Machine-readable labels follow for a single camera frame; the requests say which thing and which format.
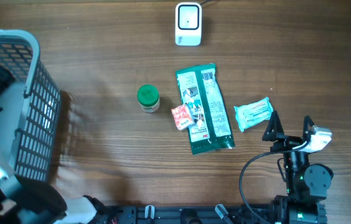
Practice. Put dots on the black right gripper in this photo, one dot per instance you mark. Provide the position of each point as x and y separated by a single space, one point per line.
286 142

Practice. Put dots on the teal wet wipes packet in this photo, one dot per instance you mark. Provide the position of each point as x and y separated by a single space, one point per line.
252 114

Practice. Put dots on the green 3M gloves packet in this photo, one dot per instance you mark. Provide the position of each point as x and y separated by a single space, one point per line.
200 91

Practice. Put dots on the red snack packet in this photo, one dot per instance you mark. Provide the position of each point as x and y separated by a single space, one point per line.
182 117

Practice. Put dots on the green lid jar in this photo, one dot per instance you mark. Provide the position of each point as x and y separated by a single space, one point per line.
148 98

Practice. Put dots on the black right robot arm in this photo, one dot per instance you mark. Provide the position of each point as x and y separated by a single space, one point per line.
306 183

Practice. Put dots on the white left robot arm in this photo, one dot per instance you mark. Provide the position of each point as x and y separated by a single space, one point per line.
24 200

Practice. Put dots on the white barcode scanner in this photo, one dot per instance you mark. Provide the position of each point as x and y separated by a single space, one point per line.
188 24

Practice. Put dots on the grey plastic mesh basket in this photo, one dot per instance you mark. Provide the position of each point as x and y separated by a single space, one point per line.
30 107

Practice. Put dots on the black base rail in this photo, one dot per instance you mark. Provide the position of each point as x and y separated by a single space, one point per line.
211 214

